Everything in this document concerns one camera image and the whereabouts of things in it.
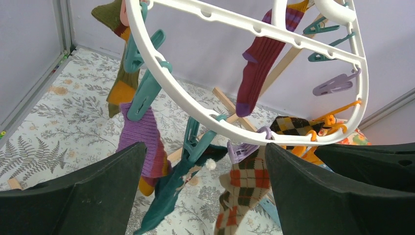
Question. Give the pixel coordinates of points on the pink clothespin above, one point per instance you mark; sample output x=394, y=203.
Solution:
x=123, y=14

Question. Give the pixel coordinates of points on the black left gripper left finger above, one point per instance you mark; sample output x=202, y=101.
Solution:
x=95, y=200

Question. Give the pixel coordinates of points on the floral orange cloth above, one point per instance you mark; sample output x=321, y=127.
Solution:
x=356, y=138

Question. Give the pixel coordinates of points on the light blue plastic basket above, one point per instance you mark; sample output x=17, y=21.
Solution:
x=270, y=209

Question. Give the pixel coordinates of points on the white plastic clip hanger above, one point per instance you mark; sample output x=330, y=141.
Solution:
x=342, y=12

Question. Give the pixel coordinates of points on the teal clothespin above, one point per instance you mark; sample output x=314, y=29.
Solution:
x=146, y=93

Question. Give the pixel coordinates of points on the orange clothespin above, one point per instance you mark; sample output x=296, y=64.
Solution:
x=330, y=120
x=307, y=153

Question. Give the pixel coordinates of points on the floral patterned table mat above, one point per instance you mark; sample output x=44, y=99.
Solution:
x=69, y=128

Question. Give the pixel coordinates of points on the maroon purple sock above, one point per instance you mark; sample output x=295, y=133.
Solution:
x=260, y=57

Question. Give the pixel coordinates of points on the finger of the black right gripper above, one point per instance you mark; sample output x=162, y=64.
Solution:
x=385, y=166

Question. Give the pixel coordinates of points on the brown argyle sock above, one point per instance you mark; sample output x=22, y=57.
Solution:
x=295, y=126
x=245, y=185

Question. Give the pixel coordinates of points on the wooden drying rack frame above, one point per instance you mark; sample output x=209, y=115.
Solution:
x=126, y=83

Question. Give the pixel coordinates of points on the dark green sock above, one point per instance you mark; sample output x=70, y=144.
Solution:
x=168, y=187

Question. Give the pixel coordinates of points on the purple yellow striped sock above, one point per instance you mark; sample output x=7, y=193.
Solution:
x=156, y=164

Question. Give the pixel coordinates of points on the purple clothespin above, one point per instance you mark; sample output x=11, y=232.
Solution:
x=242, y=151

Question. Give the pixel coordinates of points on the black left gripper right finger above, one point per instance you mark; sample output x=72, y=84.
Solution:
x=311, y=200

